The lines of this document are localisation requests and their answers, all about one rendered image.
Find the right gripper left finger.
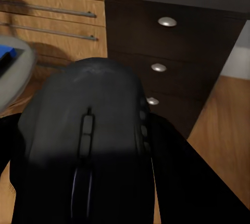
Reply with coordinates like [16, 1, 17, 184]
[0, 113, 22, 175]

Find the mouse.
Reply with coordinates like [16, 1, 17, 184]
[9, 57, 155, 224]

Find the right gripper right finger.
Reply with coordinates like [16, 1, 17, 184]
[148, 112, 250, 224]

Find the folder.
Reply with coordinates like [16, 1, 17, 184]
[0, 45, 16, 71]

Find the swivel chair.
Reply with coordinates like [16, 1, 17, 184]
[0, 34, 36, 117]

